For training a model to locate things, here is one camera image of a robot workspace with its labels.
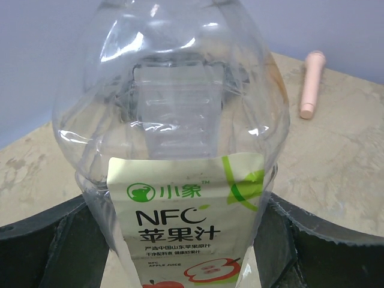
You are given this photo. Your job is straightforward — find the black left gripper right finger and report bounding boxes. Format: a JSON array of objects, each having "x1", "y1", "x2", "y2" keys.
[{"x1": 254, "y1": 194, "x2": 383, "y2": 288}]

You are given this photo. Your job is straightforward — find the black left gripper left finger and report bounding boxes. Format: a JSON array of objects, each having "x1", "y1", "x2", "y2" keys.
[{"x1": 1, "y1": 196, "x2": 109, "y2": 287}]

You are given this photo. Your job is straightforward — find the clear square plastic bottle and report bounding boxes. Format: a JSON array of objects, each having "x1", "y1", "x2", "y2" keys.
[{"x1": 52, "y1": 1, "x2": 290, "y2": 287}]

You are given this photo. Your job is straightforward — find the pink wooden pin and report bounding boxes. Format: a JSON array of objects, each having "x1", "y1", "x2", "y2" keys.
[{"x1": 299, "y1": 50, "x2": 326, "y2": 119}]

